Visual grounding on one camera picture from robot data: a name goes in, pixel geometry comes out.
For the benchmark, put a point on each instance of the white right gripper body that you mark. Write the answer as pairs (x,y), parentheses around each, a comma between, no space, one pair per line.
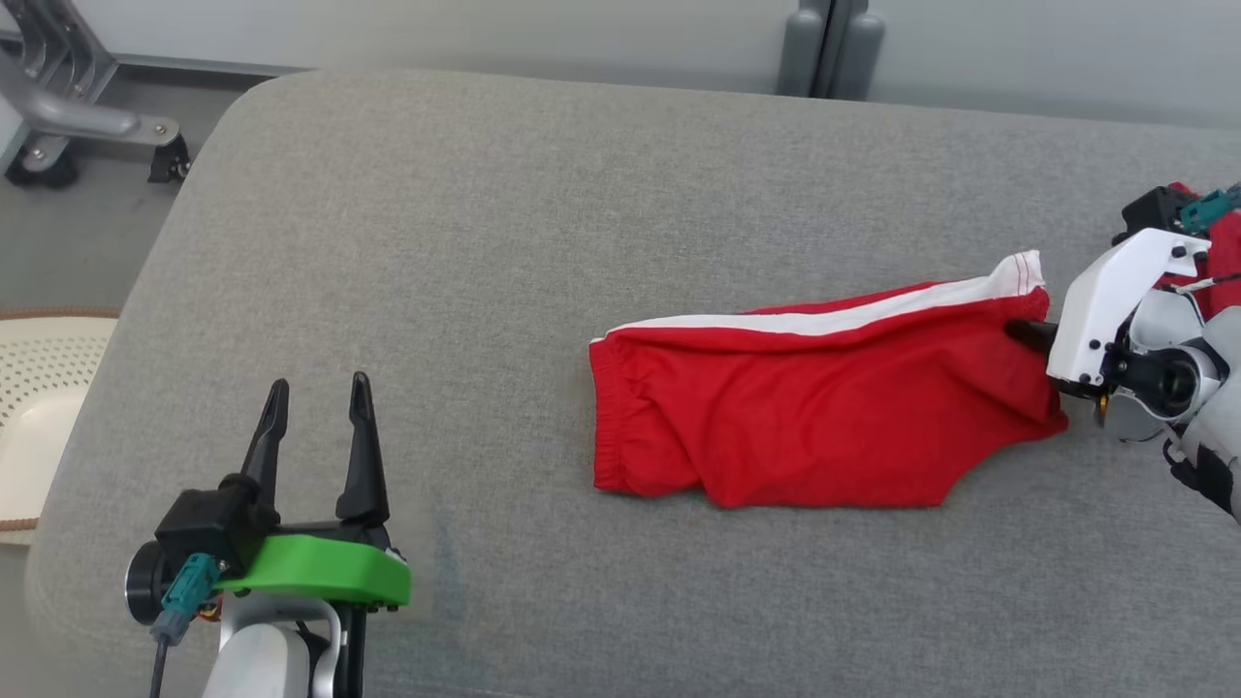
(1100,296)

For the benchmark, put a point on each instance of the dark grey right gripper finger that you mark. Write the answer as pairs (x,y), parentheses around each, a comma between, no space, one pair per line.
(1033,334)

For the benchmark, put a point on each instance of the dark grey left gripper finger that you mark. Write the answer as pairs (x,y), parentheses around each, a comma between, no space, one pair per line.
(364,475)
(264,456)

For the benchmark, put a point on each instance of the grey metal wheeled frame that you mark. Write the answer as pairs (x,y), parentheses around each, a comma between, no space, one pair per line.
(68,111)

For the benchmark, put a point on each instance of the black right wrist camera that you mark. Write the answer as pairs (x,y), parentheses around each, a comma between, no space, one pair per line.
(1154,208)

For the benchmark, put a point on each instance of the red jersey with white sleeves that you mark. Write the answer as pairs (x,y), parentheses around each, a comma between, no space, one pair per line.
(1226,262)

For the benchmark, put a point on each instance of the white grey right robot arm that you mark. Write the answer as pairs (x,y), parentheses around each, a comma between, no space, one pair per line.
(1188,388)

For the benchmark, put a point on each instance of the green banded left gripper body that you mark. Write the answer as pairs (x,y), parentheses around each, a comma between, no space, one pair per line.
(320,567)

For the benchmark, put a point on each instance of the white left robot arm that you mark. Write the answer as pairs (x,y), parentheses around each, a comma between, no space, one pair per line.
(257,650)

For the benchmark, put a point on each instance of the white perforated laundry basket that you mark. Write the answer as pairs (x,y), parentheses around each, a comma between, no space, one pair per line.
(44,407)

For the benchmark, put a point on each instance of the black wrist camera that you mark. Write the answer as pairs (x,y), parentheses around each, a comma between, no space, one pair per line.
(1154,208)
(204,519)

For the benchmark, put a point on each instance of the red shorts with white stripes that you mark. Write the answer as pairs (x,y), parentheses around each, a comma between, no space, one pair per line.
(824,407)

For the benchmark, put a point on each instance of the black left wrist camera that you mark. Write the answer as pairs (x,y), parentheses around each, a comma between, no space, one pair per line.
(204,519)

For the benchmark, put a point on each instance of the grey partition joint post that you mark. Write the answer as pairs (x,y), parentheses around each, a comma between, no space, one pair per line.
(831,48)

